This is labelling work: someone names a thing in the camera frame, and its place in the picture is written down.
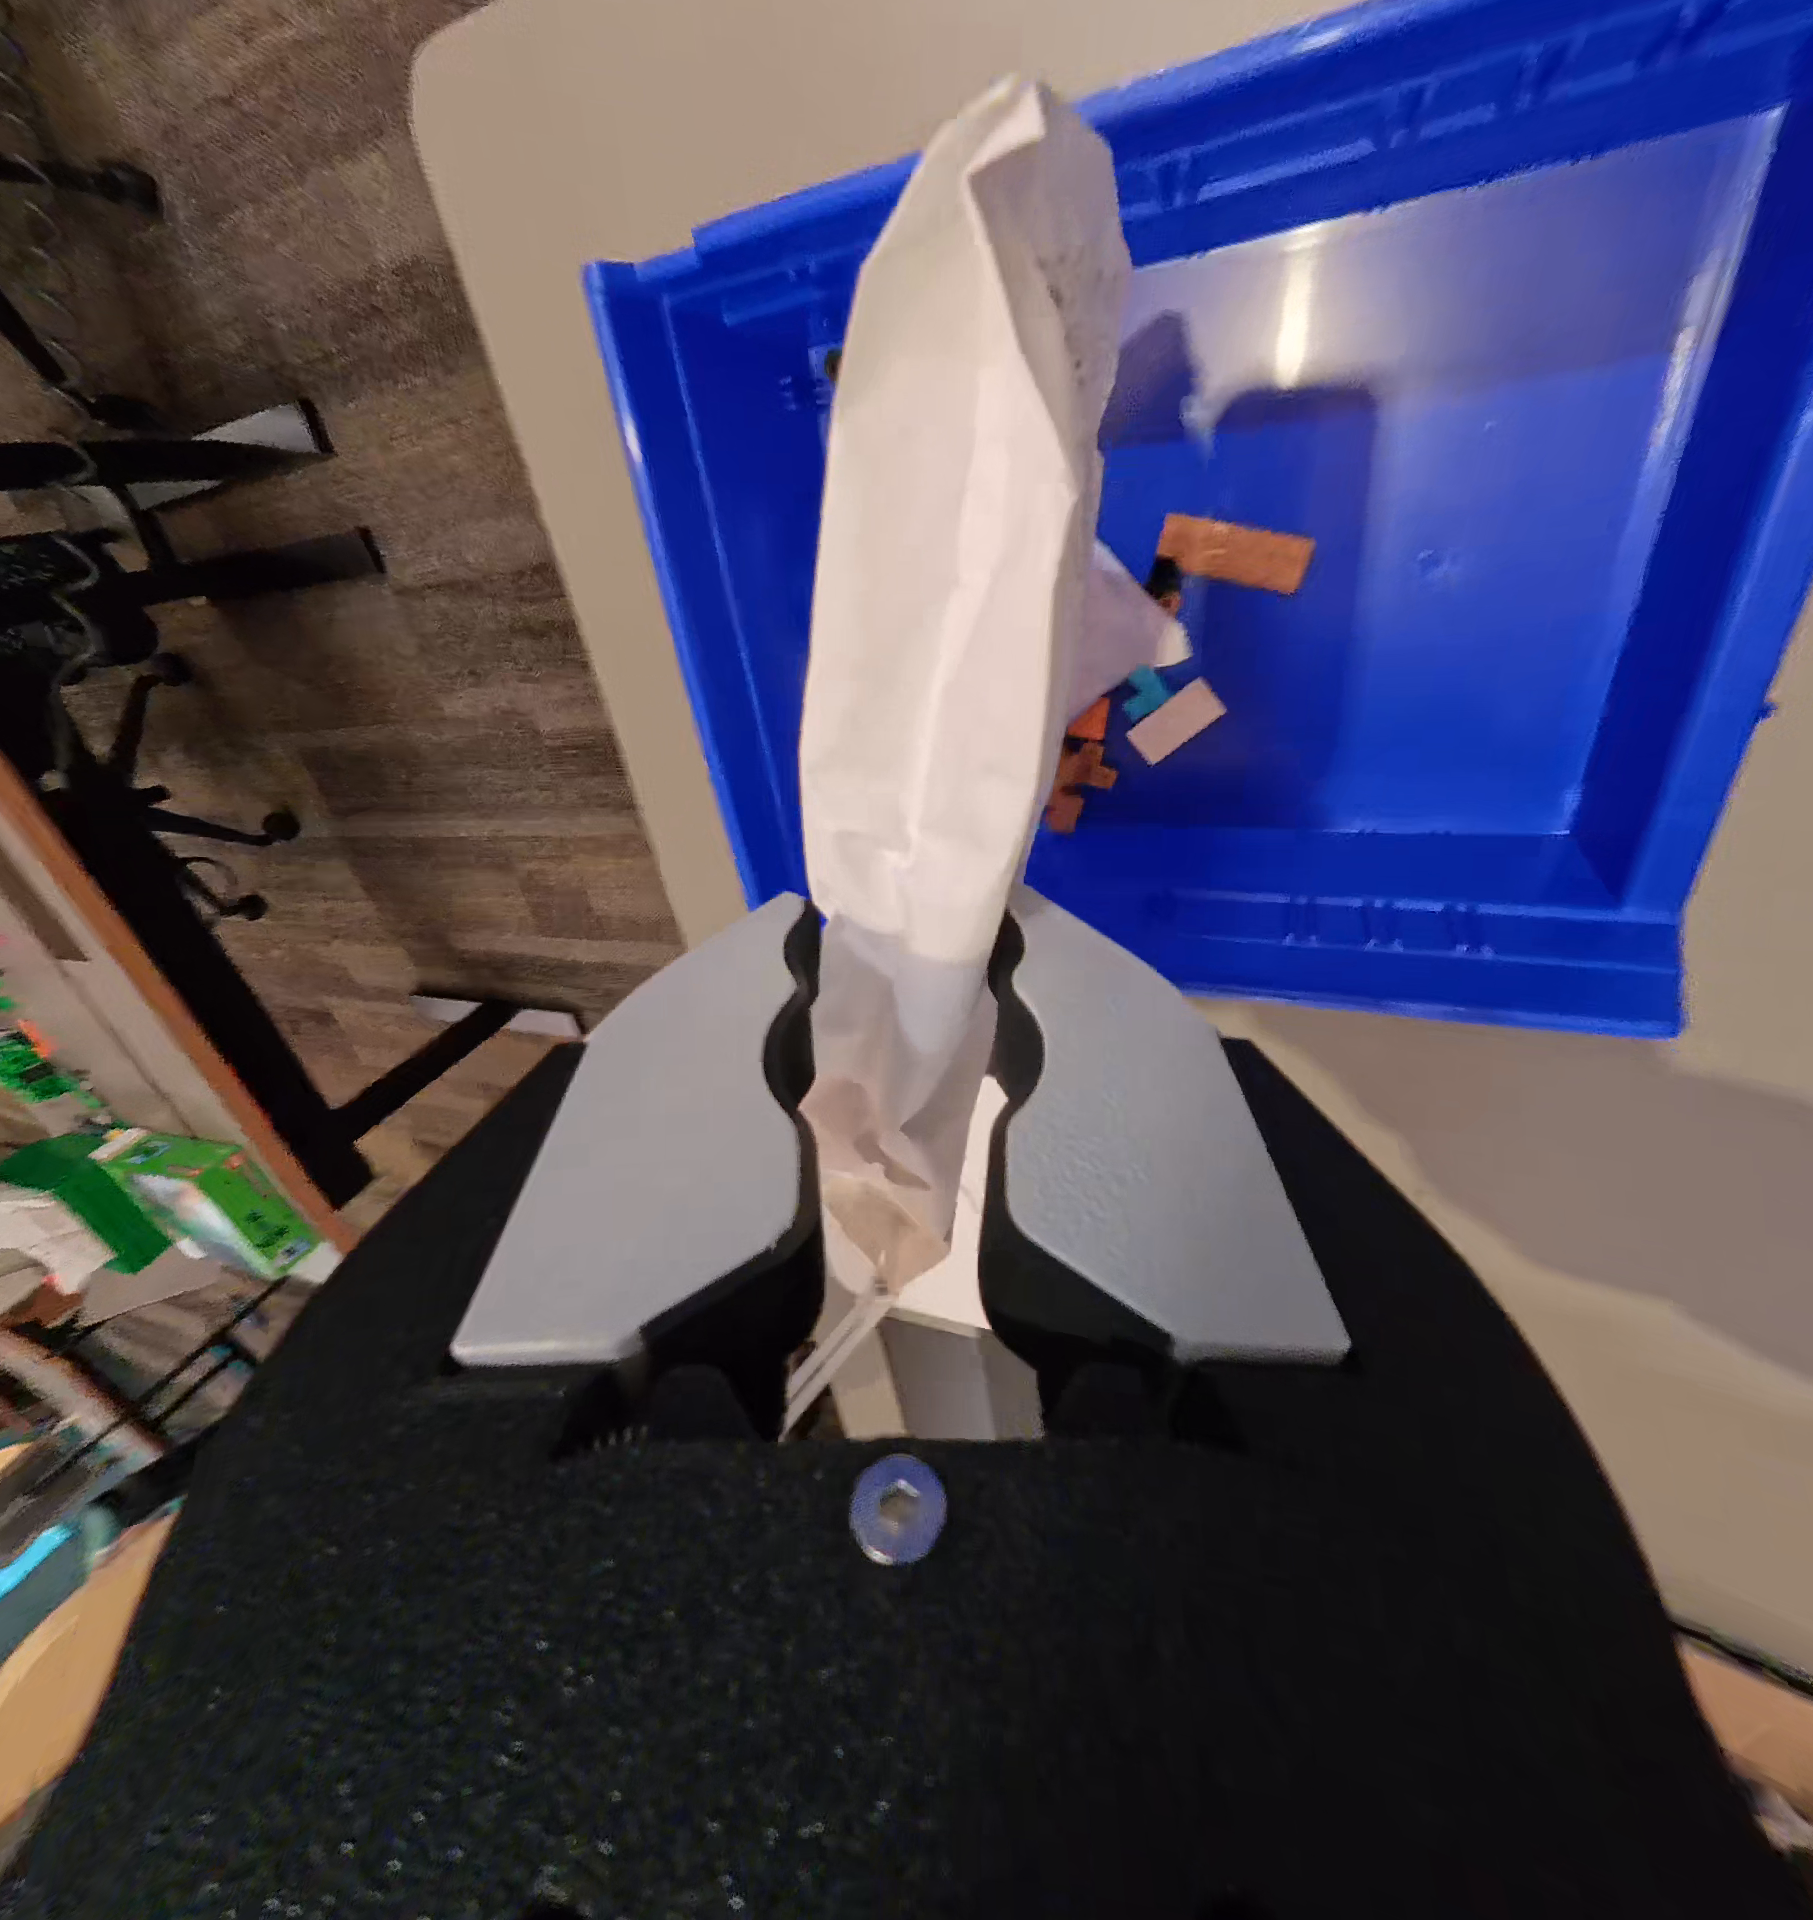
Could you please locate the black office chair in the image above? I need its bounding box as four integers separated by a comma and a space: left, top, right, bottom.
0, 532, 307, 923

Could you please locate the green box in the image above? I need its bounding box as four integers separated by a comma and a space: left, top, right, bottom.
0, 1125, 323, 1278

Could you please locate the white circle-print paper bag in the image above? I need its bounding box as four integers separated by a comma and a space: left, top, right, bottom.
777, 75, 1196, 1443

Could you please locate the blue plastic bin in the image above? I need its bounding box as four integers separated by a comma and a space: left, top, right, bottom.
583, 0, 1813, 1041

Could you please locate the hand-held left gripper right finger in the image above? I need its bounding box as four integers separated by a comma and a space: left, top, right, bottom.
978, 884, 1352, 1370

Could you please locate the pile of toy bricks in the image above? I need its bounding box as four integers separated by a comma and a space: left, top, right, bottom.
1037, 515, 1315, 837

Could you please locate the grey desk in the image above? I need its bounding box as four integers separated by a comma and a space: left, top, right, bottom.
407, 0, 1813, 1721

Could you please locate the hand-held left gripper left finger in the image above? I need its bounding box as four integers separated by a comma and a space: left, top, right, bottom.
454, 894, 825, 1370

